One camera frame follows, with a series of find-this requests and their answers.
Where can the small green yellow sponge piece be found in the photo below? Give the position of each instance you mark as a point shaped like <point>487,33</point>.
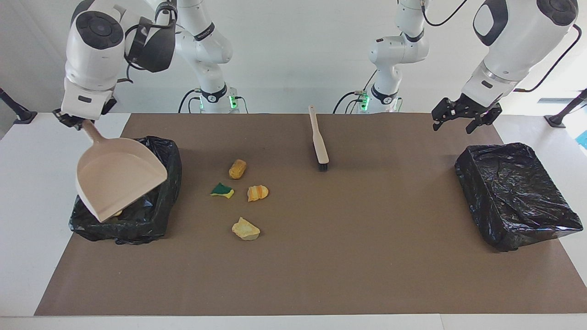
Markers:
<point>222,190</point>

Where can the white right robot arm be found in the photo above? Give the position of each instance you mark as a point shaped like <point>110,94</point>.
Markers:
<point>94,46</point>

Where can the blue object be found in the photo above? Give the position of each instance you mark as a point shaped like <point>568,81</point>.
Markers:
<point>583,140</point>

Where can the brown bread-like scrap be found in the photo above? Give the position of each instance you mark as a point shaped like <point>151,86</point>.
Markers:
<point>237,169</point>

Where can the beige hand brush black bristles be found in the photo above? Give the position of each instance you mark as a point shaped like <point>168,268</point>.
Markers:
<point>318,137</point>

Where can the trash bin with black bag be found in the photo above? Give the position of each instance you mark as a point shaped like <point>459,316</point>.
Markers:
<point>513,197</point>
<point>156,220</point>

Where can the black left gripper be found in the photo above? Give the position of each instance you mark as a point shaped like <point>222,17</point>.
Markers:
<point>477,105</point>

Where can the beige plastic dustpan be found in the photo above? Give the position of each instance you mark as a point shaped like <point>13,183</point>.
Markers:
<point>119,174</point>

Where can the black stand foot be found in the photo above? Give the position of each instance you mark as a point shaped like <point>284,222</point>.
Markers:
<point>557,120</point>
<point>23,115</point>

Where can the orange striped croissant-like scrap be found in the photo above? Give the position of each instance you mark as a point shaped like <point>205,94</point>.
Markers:
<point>257,193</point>

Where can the pale yellow chunky scrap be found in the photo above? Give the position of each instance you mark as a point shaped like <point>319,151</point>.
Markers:
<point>246,229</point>

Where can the brown table mat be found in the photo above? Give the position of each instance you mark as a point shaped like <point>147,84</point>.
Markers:
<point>367,252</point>

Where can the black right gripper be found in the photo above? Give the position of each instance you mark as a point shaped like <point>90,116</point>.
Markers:
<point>109,106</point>

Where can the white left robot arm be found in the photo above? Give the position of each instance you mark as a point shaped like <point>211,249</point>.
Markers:
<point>518,41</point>

